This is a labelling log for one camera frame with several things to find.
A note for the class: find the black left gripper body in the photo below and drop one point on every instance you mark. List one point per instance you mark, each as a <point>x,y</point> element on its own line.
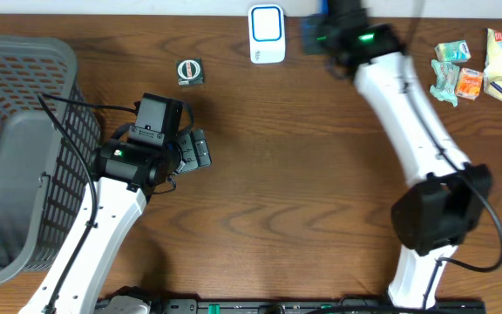
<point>193,153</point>

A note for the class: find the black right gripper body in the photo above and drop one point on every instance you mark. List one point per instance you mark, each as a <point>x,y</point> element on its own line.
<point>315,32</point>

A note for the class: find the dark green round-label box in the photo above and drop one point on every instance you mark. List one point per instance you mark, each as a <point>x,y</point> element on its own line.
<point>190,72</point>

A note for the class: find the teal wrapper packet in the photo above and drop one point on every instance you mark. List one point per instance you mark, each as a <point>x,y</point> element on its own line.
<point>447,78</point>

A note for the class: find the green tissue pack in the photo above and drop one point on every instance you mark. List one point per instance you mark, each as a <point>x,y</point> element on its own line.
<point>453,52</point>

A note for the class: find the orange snack packet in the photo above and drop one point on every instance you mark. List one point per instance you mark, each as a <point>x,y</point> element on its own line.
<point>469,83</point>

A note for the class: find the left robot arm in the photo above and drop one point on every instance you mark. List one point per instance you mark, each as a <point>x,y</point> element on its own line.
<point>125,179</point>

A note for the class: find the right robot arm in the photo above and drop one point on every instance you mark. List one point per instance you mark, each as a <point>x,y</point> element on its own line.
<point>446,194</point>

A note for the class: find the white barcode scanner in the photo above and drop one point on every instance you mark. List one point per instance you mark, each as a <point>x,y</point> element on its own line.
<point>266,29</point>

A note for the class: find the grey plastic shopping basket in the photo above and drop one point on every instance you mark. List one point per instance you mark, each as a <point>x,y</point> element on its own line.
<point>45,132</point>

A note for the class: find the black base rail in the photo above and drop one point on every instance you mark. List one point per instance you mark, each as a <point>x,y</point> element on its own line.
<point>130,304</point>

